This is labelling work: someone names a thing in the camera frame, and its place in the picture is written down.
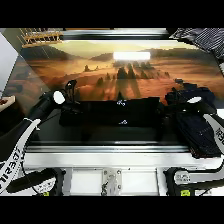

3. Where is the black garment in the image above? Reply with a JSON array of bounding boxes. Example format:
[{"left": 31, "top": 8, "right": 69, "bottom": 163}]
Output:
[{"left": 59, "top": 96, "right": 165, "bottom": 128}]

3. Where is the brown clothes hanger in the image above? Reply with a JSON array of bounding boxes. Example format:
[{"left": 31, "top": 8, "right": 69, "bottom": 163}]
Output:
[{"left": 17, "top": 28, "right": 65, "bottom": 48}]

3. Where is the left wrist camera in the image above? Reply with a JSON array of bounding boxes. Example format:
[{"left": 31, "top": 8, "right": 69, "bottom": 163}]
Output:
[{"left": 63, "top": 79, "right": 79, "bottom": 103}]

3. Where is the silver frame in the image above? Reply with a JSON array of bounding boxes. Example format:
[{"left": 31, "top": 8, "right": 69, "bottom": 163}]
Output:
[{"left": 0, "top": 28, "right": 224, "bottom": 197}]

